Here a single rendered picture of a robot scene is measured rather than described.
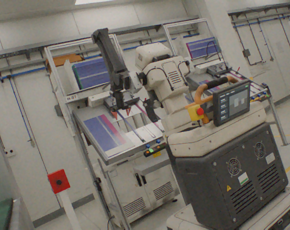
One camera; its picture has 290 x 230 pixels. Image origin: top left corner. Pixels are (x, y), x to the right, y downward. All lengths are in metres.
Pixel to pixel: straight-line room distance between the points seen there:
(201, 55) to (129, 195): 1.93
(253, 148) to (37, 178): 3.10
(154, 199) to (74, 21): 3.15
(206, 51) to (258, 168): 2.21
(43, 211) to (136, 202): 1.82
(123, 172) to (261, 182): 1.33
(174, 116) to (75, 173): 2.61
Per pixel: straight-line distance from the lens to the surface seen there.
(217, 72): 3.28
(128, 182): 2.42
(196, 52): 3.30
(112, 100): 2.46
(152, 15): 5.17
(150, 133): 2.24
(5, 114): 3.93
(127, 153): 2.07
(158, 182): 2.56
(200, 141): 1.17
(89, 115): 2.42
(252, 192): 1.41
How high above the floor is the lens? 0.97
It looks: level
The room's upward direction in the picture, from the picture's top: 20 degrees counter-clockwise
